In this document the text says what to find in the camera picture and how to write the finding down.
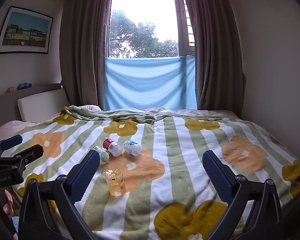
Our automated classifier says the transparent yellow plastic cup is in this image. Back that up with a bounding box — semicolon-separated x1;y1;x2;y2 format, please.
104;168;126;197

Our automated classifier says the person's left hand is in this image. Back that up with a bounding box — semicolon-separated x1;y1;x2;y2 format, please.
0;189;15;218

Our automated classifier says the pink pillow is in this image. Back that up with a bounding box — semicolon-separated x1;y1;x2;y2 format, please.
0;120;36;140

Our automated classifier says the grey headboard shelf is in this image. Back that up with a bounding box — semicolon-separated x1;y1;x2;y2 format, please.
0;83;62;126

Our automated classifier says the white headboard cushion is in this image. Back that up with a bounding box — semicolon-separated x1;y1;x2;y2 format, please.
17;88;69;123

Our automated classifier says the small orange toy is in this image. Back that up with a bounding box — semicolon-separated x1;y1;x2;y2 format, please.
6;87;15;93

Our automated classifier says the blue toy car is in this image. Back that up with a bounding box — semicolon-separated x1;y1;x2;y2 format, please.
17;83;32;90

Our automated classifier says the green label white bottle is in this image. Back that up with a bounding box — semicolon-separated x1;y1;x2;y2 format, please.
90;145;109;165

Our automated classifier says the red label white bottle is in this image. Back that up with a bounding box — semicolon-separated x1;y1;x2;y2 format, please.
102;137;123;157

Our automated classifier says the blue label white bottle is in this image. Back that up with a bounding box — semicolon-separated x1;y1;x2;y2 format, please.
123;140;142;157

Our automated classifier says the floral striped blanket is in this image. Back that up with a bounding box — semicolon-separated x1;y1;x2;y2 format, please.
4;106;300;239

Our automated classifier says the framed houses picture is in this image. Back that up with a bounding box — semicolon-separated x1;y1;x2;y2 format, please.
0;6;53;54

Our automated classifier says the right brown curtain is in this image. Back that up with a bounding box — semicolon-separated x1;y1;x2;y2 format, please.
186;0;244;116

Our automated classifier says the brown curtain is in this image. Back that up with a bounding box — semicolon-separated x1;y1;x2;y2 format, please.
186;0;244;116
59;0;110;108

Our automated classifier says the left brown curtain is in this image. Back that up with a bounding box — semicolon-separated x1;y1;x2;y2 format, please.
59;0;110;108

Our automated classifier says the light blue hanging cloth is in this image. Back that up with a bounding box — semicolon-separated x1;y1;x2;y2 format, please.
103;56;197;111

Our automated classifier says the window frame with shutter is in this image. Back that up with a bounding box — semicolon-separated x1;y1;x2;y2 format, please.
108;0;195;59

